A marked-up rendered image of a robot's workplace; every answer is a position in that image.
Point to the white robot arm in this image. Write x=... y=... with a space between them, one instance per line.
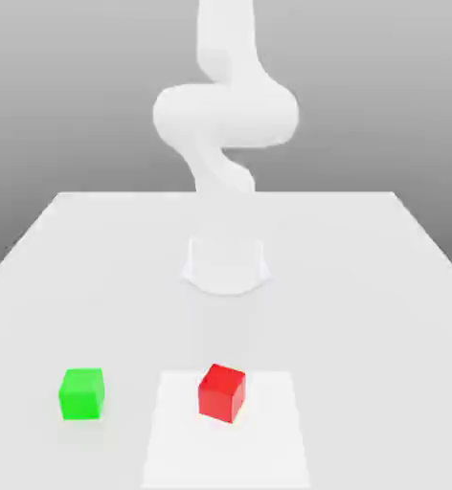
x=226 y=115

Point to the small green cube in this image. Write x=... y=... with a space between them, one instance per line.
x=81 y=394

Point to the small red cube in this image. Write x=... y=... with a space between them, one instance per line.
x=221 y=394

